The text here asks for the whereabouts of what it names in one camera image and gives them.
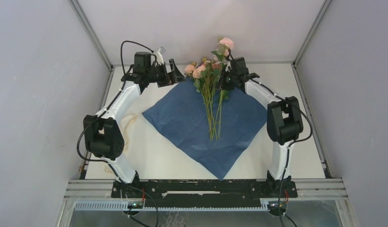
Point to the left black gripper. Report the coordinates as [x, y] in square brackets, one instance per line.
[176, 75]

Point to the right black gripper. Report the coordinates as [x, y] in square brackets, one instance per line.
[225, 72]

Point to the fake pink flower bouquet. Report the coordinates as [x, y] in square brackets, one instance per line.
[206, 76]

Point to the blue wrapping paper sheet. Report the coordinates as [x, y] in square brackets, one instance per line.
[180, 116]

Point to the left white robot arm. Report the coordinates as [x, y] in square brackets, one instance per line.
[102, 131]

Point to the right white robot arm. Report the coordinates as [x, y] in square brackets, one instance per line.
[284, 116]

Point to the right base circuit board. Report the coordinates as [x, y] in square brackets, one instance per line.
[276, 205]

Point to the base circuit board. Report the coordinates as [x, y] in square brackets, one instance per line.
[276, 205]
[135, 205]

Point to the left base circuit board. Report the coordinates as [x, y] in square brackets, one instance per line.
[135, 205]

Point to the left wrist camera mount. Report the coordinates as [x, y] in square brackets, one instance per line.
[158, 55]

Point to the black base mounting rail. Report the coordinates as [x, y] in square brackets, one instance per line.
[203, 194]

